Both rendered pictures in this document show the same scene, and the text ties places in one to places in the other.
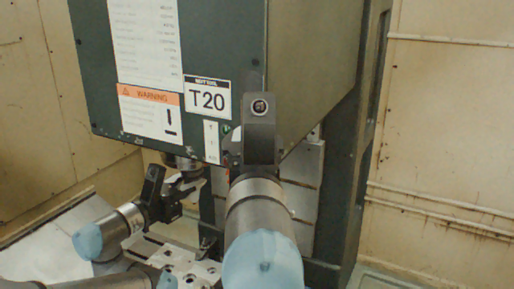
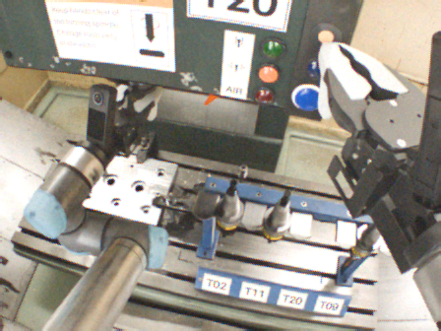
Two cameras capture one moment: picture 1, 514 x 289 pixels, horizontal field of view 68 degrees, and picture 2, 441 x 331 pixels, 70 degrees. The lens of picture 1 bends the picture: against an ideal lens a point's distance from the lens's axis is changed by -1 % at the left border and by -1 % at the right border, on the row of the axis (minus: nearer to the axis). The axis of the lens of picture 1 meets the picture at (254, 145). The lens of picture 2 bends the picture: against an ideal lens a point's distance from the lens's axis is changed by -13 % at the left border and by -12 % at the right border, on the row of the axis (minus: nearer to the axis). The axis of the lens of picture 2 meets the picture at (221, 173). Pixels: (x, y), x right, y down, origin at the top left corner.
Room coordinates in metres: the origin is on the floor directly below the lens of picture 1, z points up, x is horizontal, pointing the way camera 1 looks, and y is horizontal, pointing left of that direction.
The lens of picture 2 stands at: (0.36, 0.19, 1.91)
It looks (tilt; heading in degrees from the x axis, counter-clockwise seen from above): 53 degrees down; 341
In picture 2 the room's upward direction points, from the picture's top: 5 degrees clockwise
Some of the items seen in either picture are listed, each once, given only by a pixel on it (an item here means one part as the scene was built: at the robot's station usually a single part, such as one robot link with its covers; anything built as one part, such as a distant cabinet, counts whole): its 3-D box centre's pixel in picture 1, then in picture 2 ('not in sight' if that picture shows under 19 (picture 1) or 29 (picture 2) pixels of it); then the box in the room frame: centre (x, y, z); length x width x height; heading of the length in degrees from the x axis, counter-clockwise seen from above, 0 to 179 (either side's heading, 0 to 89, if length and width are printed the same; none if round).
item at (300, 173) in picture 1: (261, 189); (197, 71); (1.34, -0.03, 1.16); 0.48 x 0.05 x 0.51; 63
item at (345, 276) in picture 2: not in sight; (362, 251); (0.62, -0.34, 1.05); 0.10 x 0.05 x 0.30; 153
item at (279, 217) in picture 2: not in sight; (281, 211); (0.70, -0.07, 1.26); 0.04 x 0.04 x 0.07
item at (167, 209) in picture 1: (157, 206); (108, 139); (0.84, 0.25, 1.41); 0.12 x 0.08 x 0.09; 141
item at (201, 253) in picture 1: (206, 253); (146, 151); (1.17, 0.18, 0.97); 0.13 x 0.03 x 0.15; 153
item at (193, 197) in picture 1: (194, 193); (151, 107); (0.90, 0.16, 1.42); 0.09 x 0.03 x 0.06; 128
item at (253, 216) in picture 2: not in sight; (253, 216); (0.73, -0.02, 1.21); 0.07 x 0.05 x 0.01; 153
